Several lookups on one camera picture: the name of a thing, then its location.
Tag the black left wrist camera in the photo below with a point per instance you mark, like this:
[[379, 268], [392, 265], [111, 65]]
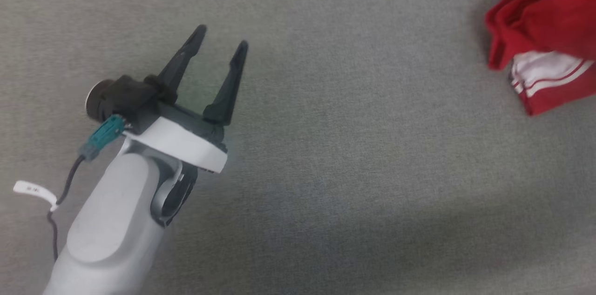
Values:
[[123, 99]]

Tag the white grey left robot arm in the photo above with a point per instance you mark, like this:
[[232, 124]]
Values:
[[111, 220]]

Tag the red white basketball jersey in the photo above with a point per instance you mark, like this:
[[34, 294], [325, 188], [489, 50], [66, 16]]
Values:
[[545, 16]]

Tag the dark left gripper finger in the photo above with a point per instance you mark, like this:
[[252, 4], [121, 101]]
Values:
[[179, 67], [230, 90]]

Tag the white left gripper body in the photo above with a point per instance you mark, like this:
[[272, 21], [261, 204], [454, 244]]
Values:
[[186, 144]]

